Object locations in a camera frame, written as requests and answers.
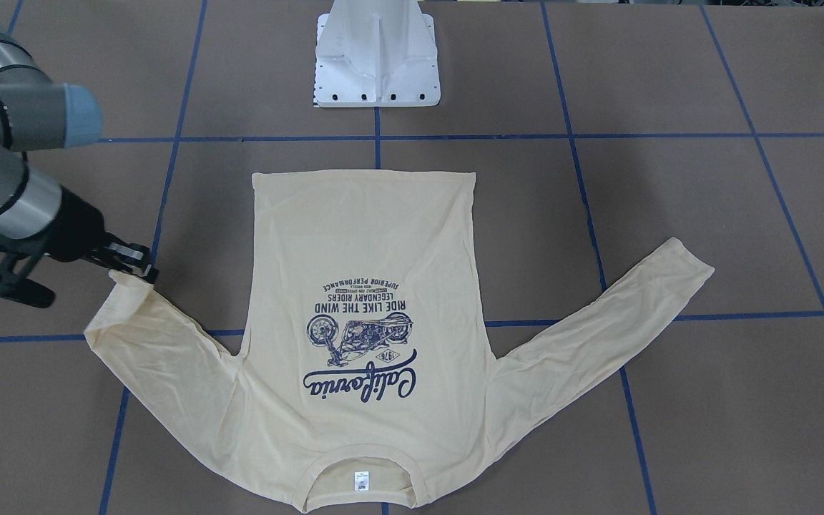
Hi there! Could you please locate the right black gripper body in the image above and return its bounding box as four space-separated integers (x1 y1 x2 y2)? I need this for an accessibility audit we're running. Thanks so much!
43 188 124 267

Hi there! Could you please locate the cream long-sleeve printed shirt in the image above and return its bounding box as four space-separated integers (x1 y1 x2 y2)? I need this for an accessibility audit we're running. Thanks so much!
84 170 714 513

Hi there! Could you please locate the right silver-grey robot arm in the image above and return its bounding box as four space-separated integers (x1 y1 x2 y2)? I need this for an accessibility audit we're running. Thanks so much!
0 25 158 297

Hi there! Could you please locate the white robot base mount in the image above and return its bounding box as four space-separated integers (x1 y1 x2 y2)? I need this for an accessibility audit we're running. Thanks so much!
313 1 441 108

